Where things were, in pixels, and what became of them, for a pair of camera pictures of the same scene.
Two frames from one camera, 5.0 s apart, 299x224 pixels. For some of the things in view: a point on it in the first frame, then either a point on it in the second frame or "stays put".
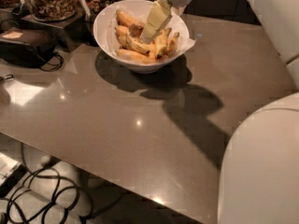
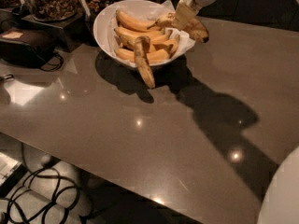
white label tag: x=85 y=7 stays put
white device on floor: x=11 y=172 stays put
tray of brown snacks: x=52 y=3 stays put
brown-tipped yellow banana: x=135 y=44 → x=143 y=60
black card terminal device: x=26 y=48 stays put
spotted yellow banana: x=161 y=40 → x=194 y=27
